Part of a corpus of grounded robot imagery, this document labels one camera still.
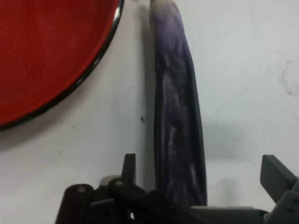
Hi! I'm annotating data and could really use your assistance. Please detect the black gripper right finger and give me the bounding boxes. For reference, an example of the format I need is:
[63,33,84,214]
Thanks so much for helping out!
[260,154,299,224]

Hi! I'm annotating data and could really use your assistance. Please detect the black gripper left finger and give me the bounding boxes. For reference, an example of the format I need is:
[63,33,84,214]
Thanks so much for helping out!
[55,153,202,224]

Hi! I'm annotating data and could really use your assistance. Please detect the purple toy eggplant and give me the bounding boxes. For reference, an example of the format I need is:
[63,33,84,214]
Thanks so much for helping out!
[149,0,208,207]

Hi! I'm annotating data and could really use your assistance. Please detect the red enamel plate black rim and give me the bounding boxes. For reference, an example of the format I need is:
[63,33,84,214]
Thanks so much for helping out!
[0,0,126,131]

